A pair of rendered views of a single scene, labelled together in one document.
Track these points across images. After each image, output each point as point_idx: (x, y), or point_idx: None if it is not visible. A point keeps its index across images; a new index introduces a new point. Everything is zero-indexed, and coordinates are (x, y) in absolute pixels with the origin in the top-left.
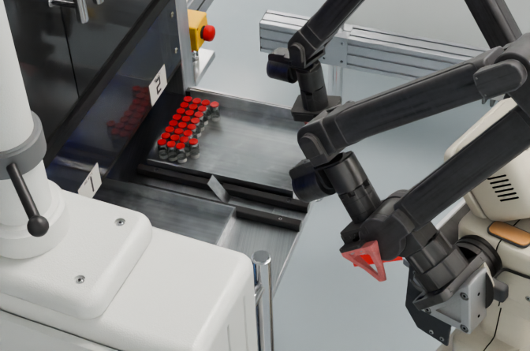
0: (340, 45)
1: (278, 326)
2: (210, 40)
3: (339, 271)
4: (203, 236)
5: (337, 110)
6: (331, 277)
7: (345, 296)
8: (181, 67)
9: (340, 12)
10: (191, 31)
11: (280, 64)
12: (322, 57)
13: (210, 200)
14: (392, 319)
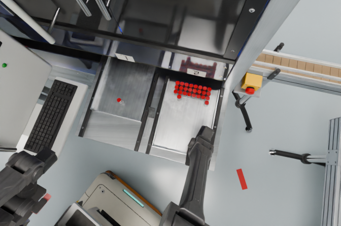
0: (334, 161)
1: None
2: (245, 93)
3: (232, 164)
4: (130, 109)
5: (10, 174)
6: (229, 161)
7: (220, 166)
8: (224, 82)
9: (189, 169)
10: (244, 81)
11: (201, 133)
12: (329, 152)
13: (147, 109)
14: (211, 185)
